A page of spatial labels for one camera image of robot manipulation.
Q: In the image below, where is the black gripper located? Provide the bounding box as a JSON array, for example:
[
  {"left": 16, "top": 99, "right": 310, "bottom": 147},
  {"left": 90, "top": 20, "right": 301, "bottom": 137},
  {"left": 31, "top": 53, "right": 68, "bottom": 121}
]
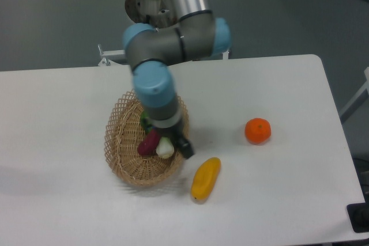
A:
[{"left": 150, "top": 119, "right": 194, "bottom": 159}]

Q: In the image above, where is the purple sweet potato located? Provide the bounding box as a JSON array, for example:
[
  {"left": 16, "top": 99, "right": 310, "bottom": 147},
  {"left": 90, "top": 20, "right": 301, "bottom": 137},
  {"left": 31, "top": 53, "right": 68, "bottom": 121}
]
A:
[{"left": 137, "top": 129, "right": 161, "bottom": 157}]

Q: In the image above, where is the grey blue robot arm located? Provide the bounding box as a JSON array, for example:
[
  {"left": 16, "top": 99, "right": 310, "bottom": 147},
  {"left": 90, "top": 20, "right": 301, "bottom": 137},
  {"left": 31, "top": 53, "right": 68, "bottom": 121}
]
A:
[{"left": 122, "top": 0, "right": 231, "bottom": 158}]

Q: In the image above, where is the woven wicker basket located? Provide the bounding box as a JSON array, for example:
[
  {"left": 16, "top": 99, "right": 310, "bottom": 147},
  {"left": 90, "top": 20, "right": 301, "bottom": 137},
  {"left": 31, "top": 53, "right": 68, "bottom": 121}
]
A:
[{"left": 104, "top": 90, "right": 185, "bottom": 187}]

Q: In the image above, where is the green bok choy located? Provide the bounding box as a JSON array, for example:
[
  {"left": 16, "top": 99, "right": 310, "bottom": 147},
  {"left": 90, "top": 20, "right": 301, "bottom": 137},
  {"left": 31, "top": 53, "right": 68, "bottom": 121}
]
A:
[{"left": 140, "top": 111, "right": 174, "bottom": 159}]

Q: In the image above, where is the yellow mango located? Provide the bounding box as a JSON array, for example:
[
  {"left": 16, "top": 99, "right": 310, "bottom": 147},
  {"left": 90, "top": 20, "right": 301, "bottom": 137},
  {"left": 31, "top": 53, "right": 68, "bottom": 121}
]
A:
[{"left": 191, "top": 157, "right": 221, "bottom": 202}]

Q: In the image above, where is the orange tangerine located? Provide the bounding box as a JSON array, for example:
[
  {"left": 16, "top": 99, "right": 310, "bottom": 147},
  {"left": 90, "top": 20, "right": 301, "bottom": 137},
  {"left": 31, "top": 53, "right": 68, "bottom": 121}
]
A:
[{"left": 244, "top": 118, "right": 272, "bottom": 145}]

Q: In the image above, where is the black device at table edge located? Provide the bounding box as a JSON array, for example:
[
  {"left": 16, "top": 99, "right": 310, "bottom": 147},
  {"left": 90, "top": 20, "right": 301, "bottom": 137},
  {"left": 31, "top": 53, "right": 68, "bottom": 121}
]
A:
[{"left": 347, "top": 203, "right": 368, "bottom": 233}]

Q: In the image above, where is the white frame at right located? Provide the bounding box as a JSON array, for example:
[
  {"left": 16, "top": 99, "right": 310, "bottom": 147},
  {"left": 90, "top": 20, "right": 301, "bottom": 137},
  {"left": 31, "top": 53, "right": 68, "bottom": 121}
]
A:
[{"left": 338, "top": 67, "right": 368, "bottom": 124}]

